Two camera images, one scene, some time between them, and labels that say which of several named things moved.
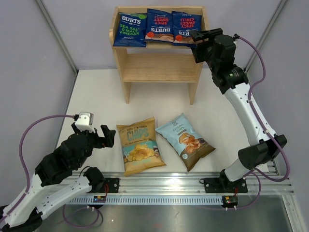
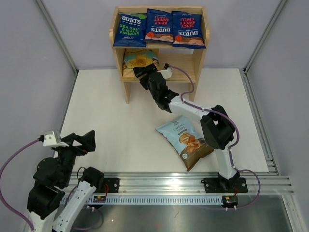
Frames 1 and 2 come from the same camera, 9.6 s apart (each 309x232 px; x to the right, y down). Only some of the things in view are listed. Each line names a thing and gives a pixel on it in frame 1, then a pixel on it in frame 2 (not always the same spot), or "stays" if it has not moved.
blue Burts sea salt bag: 131,30 stays
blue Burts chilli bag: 183,23 stays
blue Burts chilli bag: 160,27 stays
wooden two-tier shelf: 163,64 stays
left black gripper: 108,134 → 87,141
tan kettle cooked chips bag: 141,152 → 137,59
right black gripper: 201,35 → 139,72
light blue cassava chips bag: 189,147 stays
